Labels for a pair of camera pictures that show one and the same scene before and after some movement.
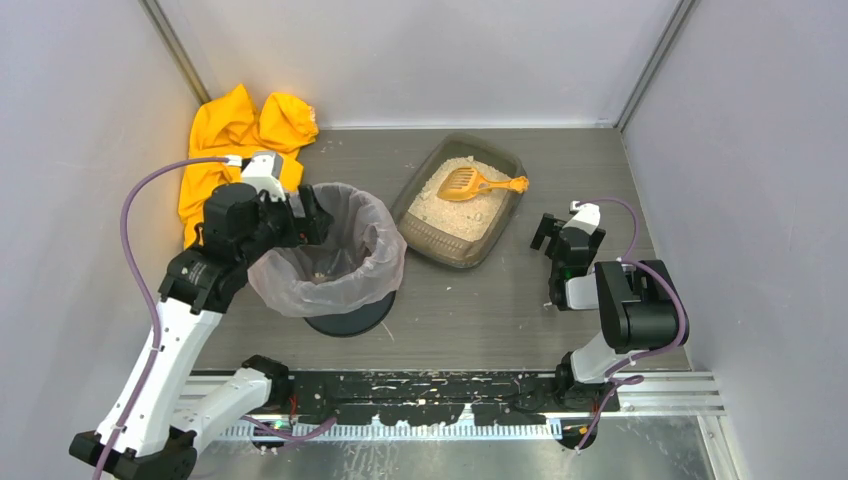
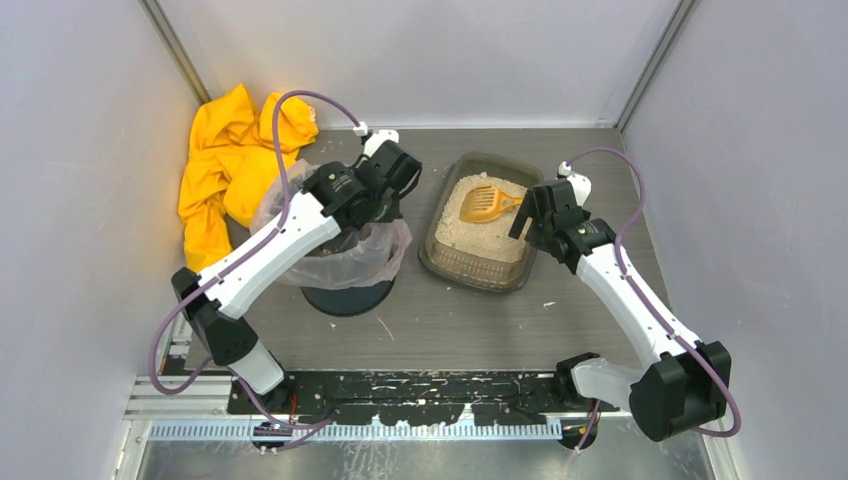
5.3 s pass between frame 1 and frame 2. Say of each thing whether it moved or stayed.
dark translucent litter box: moved
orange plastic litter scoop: moved
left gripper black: moved
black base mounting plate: stayed
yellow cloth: stayed
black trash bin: moved
